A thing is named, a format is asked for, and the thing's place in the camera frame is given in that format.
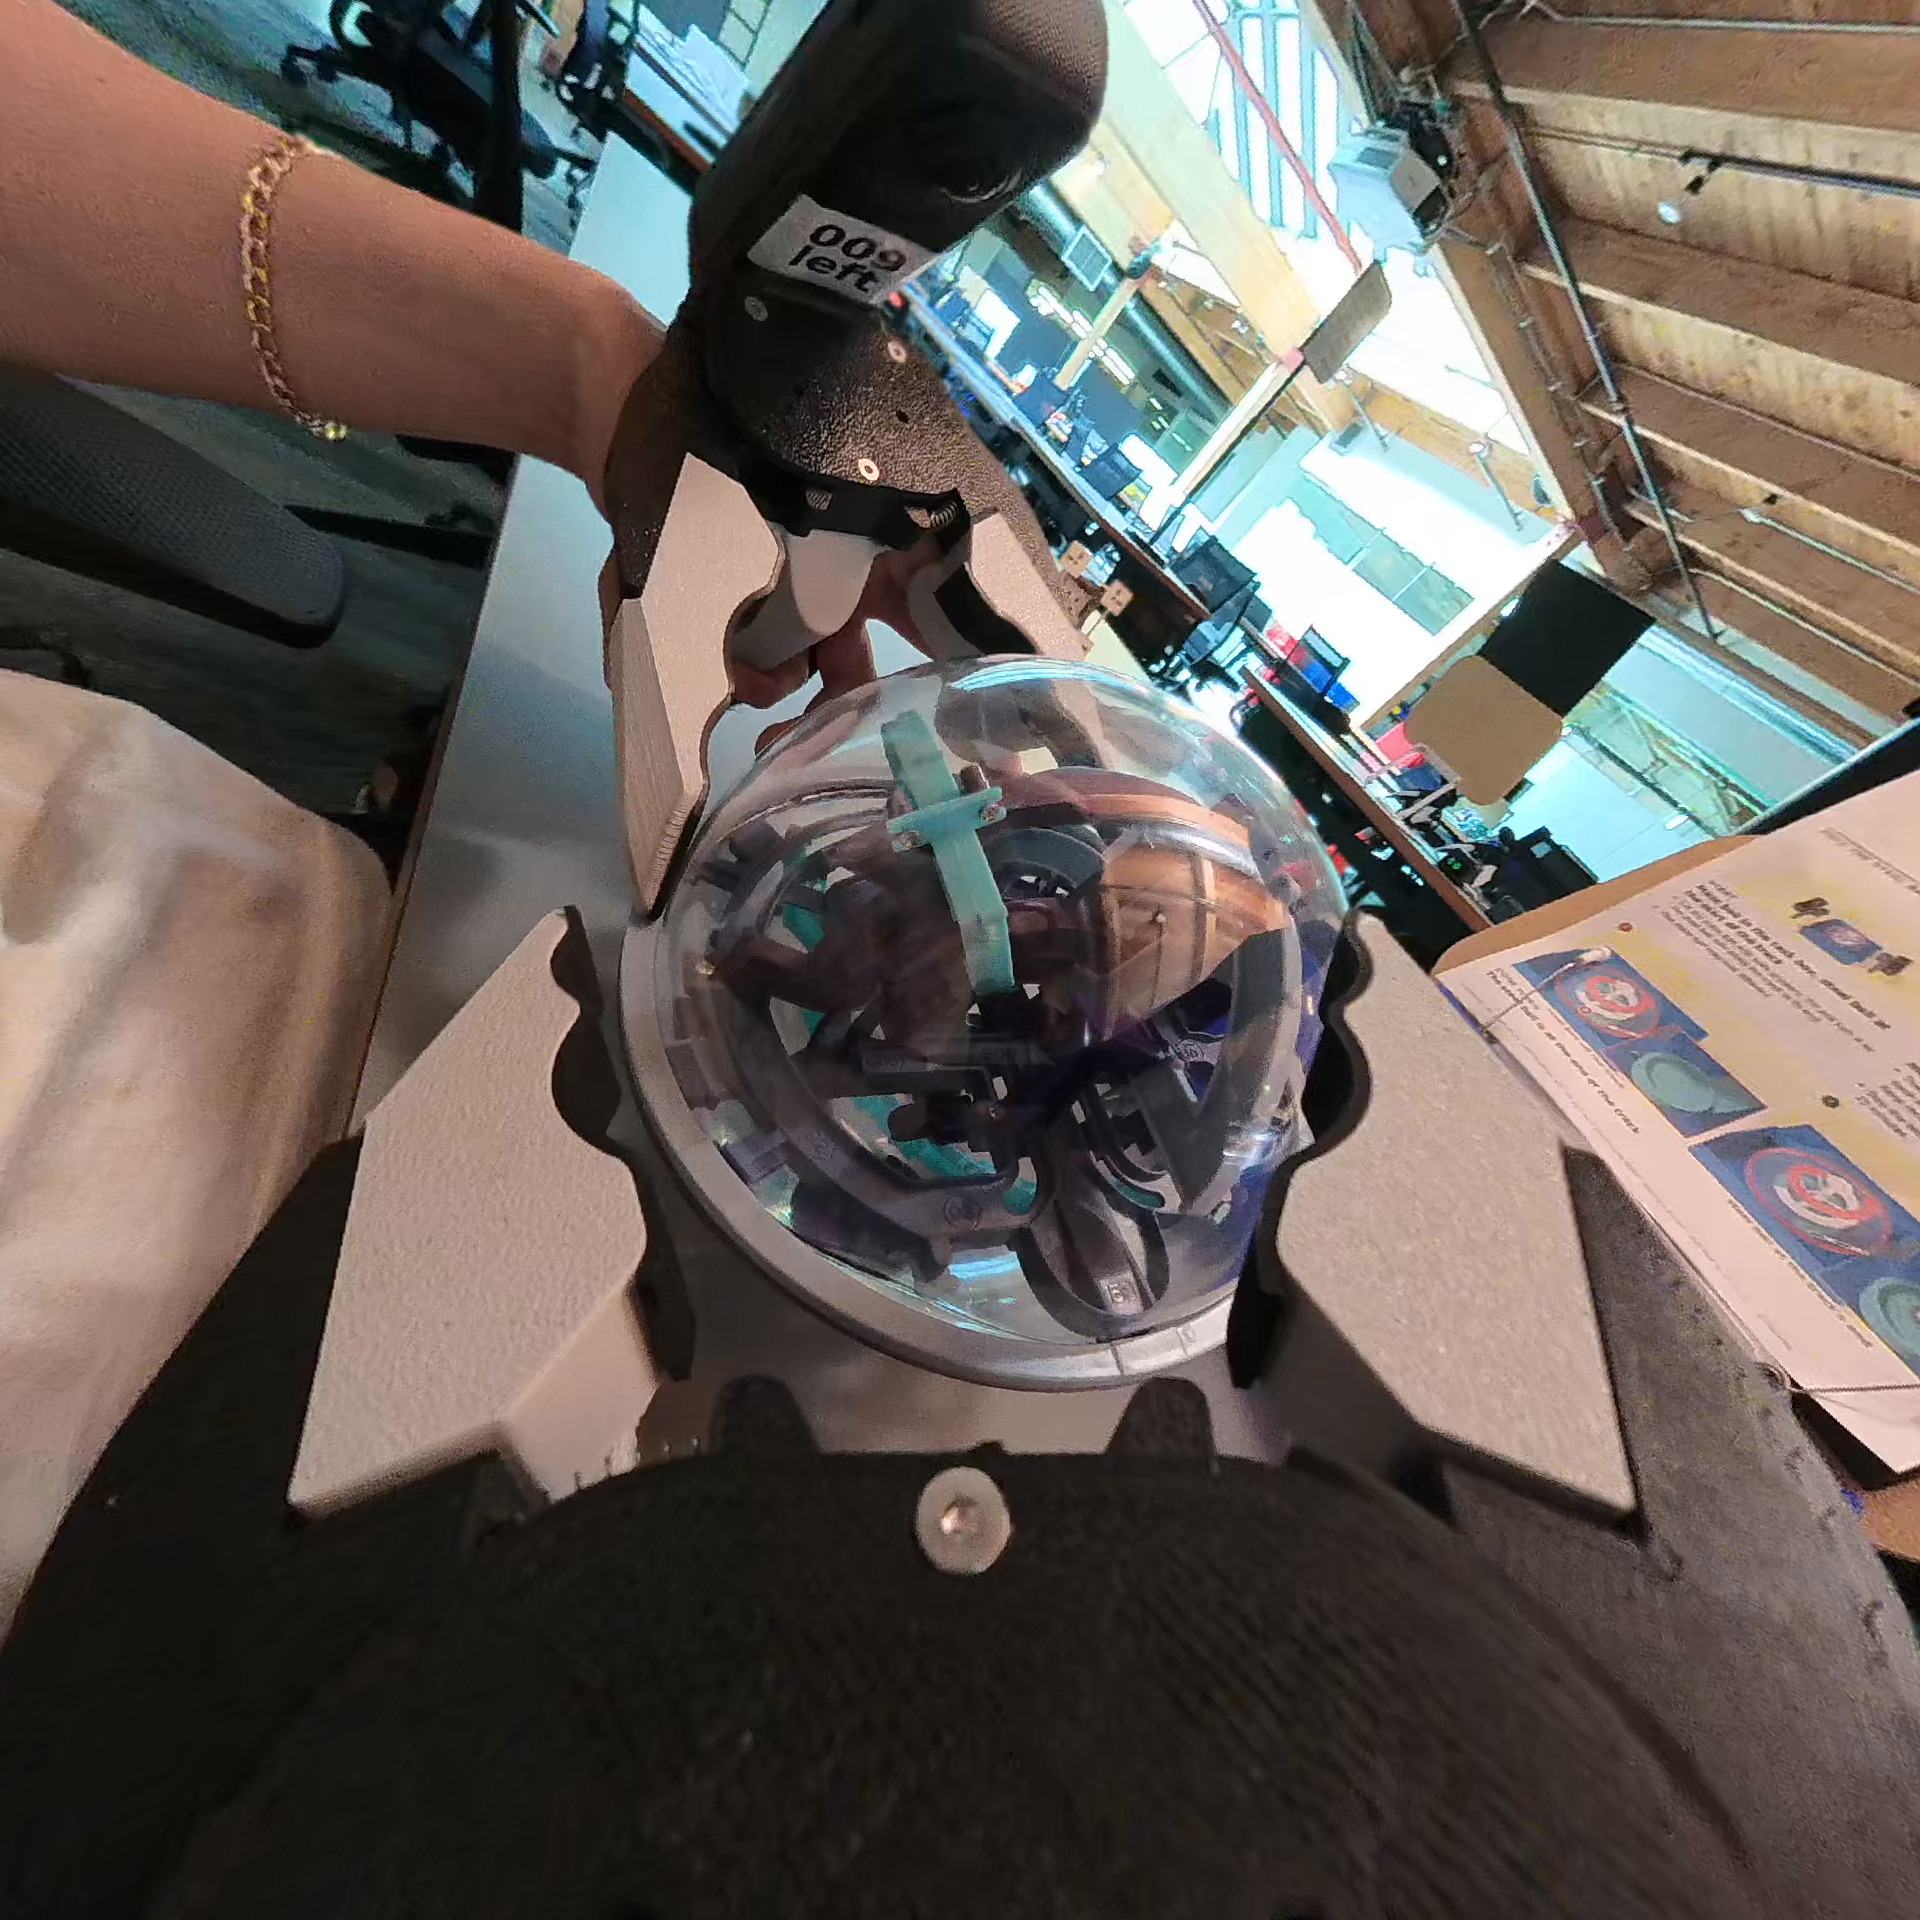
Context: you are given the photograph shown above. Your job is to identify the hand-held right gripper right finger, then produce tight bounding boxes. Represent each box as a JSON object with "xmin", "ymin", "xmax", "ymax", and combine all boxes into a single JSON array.
[{"xmin": 1226, "ymin": 911, "xmax": 1640, "ymax": 1515}]

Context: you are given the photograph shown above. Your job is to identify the tan divider panel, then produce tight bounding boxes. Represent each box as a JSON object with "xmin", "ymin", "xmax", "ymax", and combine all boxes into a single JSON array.
[{"xmin": 1405, "ymin": 654, "xmax": 1566, "ymax": 803}]

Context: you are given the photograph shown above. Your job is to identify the white ceiling camera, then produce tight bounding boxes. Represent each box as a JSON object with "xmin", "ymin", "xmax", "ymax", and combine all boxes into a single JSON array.
[{"xmin": 1329, "ymin": 118, "xmax": 1447, "ymax": 246}]

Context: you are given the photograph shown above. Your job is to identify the printed instruction sheet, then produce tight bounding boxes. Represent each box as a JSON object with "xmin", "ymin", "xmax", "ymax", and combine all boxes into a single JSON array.
[{"xmin": 1441, "ymin": 771, "xmax": 1920, "ymax": 1472}]

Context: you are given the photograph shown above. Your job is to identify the gold chain bracelet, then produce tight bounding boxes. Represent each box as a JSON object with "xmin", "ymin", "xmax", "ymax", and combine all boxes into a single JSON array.
[{"xmin": 238, "ymin": 131, "xmax": 348, "ymax": 441}]

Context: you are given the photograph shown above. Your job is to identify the wooden desk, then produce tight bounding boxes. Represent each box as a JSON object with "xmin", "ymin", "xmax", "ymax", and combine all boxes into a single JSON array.
[{"xmin": 1245, "ymin": 669, "xmax": 1495, "ymax": 931}]

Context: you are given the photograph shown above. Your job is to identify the person's left hand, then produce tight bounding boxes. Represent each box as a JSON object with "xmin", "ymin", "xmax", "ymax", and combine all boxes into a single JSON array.
[{"xmin": 325, "ymin": 177, "xmax": 936, "ymax": 753}]

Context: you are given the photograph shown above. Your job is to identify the printed white shirt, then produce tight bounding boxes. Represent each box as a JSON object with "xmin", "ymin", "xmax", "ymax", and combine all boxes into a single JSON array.
[{"xmin": 0, "ymin": 669, "xmax": 395, "ymax": 1621}]

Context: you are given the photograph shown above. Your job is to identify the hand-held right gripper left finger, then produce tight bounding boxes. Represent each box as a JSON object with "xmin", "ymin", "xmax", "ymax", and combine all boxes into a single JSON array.
[{"xmin": 291, "ymin": 908, "xmax": 696, "ymax": 1515}]

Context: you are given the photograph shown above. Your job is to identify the black divider panel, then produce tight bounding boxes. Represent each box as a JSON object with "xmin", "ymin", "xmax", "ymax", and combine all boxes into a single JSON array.
[{"xmin": 1477, "ymin": 563, "xmax": 1657, "ymax": 713}]

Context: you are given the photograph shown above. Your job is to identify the clear plastic maze ball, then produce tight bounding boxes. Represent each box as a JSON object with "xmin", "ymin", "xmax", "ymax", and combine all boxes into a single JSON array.
[{"xmin": 619, "ymin": 654, "xmax": 1350, "ymax": 1386}]

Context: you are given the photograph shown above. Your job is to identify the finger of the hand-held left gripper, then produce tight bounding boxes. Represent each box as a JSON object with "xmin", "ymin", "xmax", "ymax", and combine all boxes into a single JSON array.
[
  {"xmin": 604, "ymin": 449, "xmax": 785, "ymax": 924},
  {"xmin": 912, "ymin": 541, "xmax": 1096, "ymax": 669}
]

